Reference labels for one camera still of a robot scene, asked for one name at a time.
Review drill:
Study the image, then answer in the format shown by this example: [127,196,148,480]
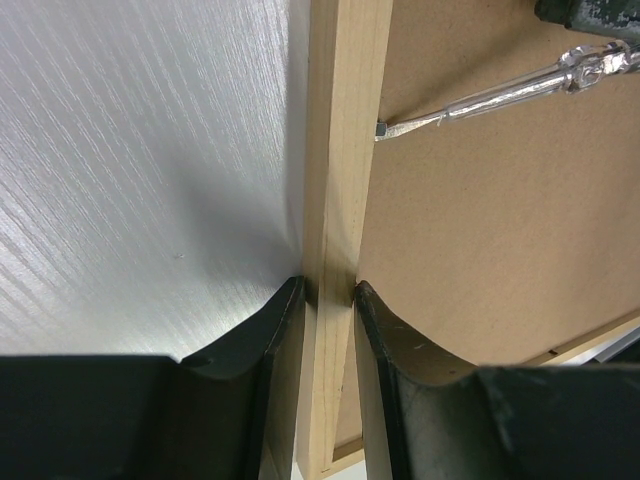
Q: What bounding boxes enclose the light wooden picture frame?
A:
[297,1,639,479]

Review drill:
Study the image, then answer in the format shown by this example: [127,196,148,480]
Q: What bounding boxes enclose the small metal tool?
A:
[375,39,639,142]

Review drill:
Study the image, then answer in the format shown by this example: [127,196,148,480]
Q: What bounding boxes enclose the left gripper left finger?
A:
[1,277,305,479]

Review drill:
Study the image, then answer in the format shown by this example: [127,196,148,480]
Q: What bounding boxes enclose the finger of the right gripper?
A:
[534,0,639,40]

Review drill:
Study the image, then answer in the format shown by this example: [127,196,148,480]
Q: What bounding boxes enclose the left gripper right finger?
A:
[354,282,639,479]

